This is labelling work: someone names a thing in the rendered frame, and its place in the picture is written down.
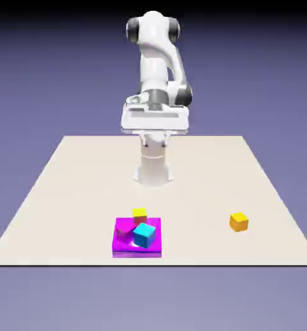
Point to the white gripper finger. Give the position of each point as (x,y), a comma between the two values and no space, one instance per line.
(143,141)
(164,141)

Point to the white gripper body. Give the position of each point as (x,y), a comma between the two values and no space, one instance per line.
(154,121)

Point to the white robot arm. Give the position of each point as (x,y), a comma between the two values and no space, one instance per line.
(153,51)

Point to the small yellow cube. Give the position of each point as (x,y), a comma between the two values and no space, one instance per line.
(139,212)

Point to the small magenta cube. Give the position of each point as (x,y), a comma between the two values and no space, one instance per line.
(123,228)

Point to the small cyan cube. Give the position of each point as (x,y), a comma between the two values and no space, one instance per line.
(143,236)

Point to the small orange cube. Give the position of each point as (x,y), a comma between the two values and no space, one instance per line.
(238,222)

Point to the large magenta box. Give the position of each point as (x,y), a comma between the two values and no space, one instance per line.
(122,248)

